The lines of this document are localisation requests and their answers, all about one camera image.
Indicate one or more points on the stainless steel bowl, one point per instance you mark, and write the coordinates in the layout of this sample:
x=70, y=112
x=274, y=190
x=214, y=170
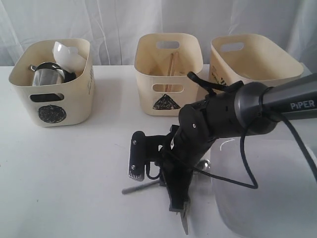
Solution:
x=67, y=74

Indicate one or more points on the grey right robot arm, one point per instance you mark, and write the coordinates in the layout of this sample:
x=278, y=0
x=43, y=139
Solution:
x=238, y=110

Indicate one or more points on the long metal spoon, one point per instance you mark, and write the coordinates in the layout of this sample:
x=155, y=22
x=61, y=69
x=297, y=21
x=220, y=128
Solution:
x=203, y=165

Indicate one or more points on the white ceramic bowl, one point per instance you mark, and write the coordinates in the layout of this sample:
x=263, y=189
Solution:
x=68, y=58

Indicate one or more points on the cream bin with circle mark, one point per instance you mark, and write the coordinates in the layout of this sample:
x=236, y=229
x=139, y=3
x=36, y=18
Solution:
x=58, y=104

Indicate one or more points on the white square plate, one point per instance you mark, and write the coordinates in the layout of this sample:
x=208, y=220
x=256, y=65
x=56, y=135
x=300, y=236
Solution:
x=285, y=203

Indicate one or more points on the cream bin with square mark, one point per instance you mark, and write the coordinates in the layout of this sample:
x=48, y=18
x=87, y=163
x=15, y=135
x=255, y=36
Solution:
x=251, y=58

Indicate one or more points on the wooden chopstick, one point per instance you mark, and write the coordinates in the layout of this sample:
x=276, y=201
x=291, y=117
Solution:
x=171, y=69

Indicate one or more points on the cream bin with triangle mark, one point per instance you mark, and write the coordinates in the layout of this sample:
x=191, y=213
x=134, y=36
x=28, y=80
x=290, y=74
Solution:
x=151, y=64

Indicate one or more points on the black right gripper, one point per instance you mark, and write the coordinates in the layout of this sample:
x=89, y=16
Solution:
x=185, y=147

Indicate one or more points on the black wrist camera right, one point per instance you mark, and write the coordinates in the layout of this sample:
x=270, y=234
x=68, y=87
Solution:
x=144, y=150

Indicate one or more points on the white curtain backdrop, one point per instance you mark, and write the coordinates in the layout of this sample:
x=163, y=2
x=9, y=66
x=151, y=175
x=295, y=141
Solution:
x=113, y=27

